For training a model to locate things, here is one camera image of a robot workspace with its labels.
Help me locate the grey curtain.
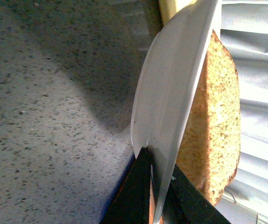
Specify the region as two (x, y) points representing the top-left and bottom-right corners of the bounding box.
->
(221, 0), (268, 224)

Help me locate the white round plate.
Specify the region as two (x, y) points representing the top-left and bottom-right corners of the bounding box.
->
(131, 0), (221, 224)

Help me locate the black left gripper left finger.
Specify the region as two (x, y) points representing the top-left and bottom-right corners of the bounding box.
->
(101, 147), (151, 224)

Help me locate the yellow bear tray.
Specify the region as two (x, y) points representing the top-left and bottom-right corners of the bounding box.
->
(158, 0), (196, 26)

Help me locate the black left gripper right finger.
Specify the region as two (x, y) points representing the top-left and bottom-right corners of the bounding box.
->
(162, 166), (230, 224)

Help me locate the brown bread slice top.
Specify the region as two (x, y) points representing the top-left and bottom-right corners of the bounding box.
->
(176, 32), (241, 205)

